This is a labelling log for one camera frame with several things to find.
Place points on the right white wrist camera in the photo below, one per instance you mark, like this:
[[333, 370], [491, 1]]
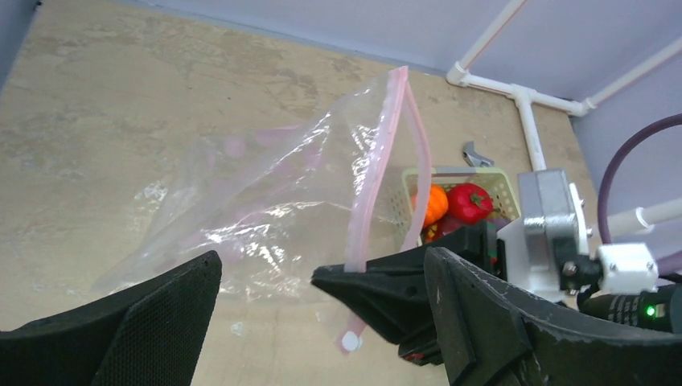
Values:
[[547, 249]]

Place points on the green plastic basket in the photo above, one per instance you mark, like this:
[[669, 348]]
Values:
[[495, 186]]

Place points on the white pvc pipe frame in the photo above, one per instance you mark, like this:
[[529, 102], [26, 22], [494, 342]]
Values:
[[640, 220]]

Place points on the orange toy pumpkin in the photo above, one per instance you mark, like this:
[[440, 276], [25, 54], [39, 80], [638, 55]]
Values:
[[437, 205]]

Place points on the red toy tomato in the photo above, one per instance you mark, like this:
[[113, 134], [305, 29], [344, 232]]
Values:
[[469, 203]]

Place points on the clear zip top bag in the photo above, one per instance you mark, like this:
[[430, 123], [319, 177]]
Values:
[[345, 187]]

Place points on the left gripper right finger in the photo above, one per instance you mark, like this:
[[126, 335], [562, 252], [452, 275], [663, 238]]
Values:
[[493, 333]]

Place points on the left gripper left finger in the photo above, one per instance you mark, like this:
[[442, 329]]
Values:
[[148, 334]]

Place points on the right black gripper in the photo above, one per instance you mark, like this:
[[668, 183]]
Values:
[[390, 295]]

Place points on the dark red toy apple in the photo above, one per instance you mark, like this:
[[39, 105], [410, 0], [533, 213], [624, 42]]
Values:
[[447, 224]]

